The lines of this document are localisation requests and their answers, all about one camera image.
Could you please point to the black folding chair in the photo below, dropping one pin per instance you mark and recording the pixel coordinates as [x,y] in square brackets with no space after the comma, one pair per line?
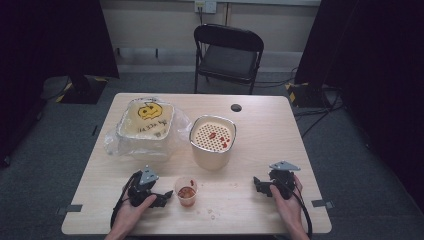
[226,60]

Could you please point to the white wall socket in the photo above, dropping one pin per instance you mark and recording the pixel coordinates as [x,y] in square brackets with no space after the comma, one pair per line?
[205,6]

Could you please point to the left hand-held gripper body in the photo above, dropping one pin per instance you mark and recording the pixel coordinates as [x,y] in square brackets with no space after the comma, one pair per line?
[144,186]

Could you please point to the person's right hand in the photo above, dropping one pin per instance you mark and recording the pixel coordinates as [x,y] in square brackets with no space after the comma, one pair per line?
[290,208]

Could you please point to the person's left hand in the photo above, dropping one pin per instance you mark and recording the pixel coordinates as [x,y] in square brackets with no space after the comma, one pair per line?
[131,213]

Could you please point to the black curtain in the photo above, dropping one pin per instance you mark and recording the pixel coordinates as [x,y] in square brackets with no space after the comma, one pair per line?
[50,40]
[373,50]

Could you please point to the foil takeaway box smiley lid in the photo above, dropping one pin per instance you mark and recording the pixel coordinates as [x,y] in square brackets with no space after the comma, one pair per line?
[146,121]

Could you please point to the cream bin with perforated strainer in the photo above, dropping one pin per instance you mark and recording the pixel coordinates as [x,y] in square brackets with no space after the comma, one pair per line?
[212,146]

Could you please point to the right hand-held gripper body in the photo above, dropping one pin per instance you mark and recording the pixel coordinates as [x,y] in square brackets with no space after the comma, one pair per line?
[282,181]

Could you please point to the black stand base striped tape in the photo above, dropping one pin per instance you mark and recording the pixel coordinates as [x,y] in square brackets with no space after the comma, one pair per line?
[308,95]

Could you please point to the small clear cup red sauce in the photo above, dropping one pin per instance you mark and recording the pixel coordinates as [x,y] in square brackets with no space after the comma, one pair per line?
[186,195]

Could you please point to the red food scrap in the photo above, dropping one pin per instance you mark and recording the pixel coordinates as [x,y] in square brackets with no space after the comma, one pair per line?
[212,135]
[224,142]

